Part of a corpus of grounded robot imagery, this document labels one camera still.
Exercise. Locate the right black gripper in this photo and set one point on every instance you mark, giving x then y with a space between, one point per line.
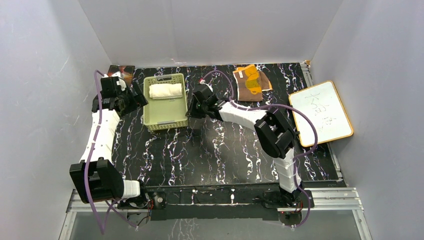
192 113

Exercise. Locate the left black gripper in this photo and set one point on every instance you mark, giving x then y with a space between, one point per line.
137 101

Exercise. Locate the white terry towel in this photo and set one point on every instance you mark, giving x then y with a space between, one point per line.
165 91

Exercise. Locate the light green plastic basket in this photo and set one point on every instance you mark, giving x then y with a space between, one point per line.
162 114

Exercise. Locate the brown and yellow cloth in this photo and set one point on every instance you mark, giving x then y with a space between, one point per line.
251 83

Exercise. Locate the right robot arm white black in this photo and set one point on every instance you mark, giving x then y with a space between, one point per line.
275 135

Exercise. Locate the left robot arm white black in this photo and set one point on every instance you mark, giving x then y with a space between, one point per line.
95 178

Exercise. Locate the dark cover paperback book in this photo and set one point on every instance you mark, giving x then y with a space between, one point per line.
127 71

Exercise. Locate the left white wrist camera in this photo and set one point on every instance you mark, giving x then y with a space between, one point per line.
120 82

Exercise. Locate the whiteboard with wooden frame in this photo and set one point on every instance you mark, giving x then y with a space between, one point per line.
322 105

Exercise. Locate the aluminium frame rail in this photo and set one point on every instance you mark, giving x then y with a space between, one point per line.
337 215

